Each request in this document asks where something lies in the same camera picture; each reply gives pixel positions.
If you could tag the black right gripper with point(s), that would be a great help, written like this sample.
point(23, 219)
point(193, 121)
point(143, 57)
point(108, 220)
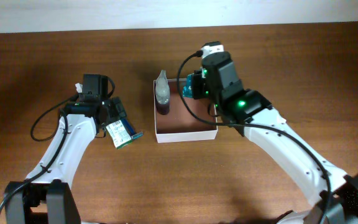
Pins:
point(198, 87)

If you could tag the blue Listerine mouthwash bottle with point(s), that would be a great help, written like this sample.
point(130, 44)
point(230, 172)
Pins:
point(187, 89)

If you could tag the blue disposable razor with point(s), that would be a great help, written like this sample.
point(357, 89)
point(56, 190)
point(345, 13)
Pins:
point(130, 129)

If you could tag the green white soap bar pack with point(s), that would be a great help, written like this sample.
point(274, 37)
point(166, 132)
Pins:
point(119, 134)

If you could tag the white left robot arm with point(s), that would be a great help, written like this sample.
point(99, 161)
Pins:
point(45, 194)

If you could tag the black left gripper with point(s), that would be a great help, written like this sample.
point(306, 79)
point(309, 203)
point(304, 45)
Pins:
point(116, 109)

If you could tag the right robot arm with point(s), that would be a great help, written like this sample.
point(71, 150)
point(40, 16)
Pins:
point(332, 193)

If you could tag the pink cardboard box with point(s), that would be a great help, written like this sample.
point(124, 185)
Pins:
point(179, 125)

